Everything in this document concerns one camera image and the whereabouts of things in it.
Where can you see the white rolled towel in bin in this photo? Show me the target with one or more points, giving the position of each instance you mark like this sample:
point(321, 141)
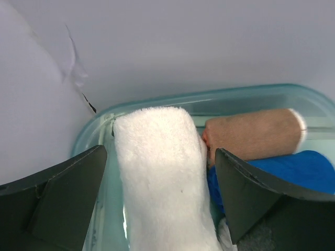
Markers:
point(224, 236)

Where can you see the teal plastic bin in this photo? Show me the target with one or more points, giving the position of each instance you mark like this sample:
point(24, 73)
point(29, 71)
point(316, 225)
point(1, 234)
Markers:
point(109, 229)

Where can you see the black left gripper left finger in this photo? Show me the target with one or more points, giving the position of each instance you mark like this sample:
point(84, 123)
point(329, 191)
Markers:
point(52, 209)

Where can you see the brown rolled towel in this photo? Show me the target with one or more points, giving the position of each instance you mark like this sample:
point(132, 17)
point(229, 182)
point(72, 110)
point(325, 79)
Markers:
point(256, 135)

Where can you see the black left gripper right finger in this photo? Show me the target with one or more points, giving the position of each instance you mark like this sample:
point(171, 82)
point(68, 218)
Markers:
point(265, 212)

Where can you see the white terry towel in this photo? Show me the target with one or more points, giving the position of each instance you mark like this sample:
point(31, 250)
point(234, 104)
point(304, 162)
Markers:
point(162, 161)

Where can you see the blue rolled towel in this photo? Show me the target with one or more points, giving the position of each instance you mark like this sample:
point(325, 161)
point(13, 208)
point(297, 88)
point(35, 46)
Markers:
point(308, 169)

